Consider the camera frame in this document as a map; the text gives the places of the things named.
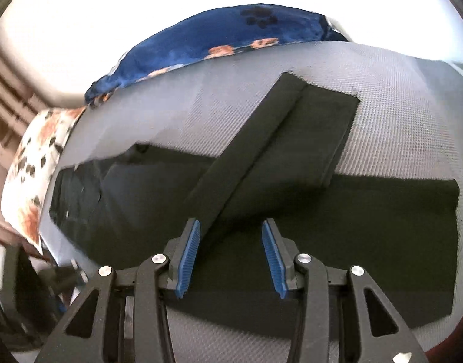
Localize black pants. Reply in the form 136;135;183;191
49;72;460;318

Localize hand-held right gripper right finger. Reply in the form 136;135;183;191
262;218;429;363

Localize brown wooden furniture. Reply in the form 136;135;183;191
0;41;41;167

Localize grey mesh mat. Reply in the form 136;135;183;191
40;41;463;363

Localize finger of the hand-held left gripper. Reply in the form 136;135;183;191
63;259;87;286

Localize blue paw print blanket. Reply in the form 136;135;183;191
0;5;349;252

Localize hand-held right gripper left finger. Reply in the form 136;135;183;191
35;218;202;363

